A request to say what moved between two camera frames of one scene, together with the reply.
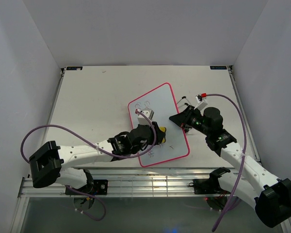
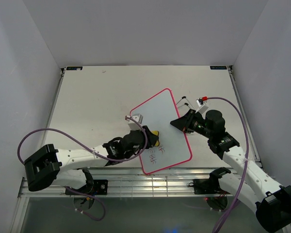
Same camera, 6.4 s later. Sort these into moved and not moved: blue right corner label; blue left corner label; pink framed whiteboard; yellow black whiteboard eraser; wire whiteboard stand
Moved: pink framed whiteboard; yellow black whiteboard eraser
Not moved: blue right corner label; wire whiteboard stand; blue left corner label
